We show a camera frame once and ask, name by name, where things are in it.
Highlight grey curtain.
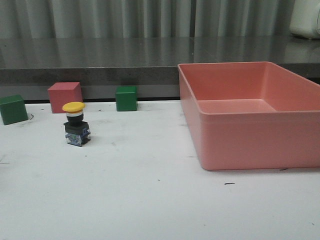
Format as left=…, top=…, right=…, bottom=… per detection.
left=0, top=0, right=294, bottom=39

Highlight yellow push button switch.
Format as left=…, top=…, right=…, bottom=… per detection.
left=62, top=101, right=91, bottom=147

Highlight green cube block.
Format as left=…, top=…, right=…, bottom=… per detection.
left=115, top=86, right=138, bottom=112
left=0, top=94, right=29, bottom=125

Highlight pink cube block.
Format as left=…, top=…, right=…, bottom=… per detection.
left=47, top=82, right=83, bottom=114

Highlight green cube block middle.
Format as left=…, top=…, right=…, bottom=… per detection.
left=115, top=86, right=138, bottom=112

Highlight green cube block left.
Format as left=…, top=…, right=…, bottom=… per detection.
left=0, top=94, right=29, bottom=125

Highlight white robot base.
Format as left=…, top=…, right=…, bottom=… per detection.
left=289, top=0, right=320, bottom=39

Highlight pink plastic bin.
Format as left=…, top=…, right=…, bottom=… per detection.
left=178, top=61, right=320, bottom=170

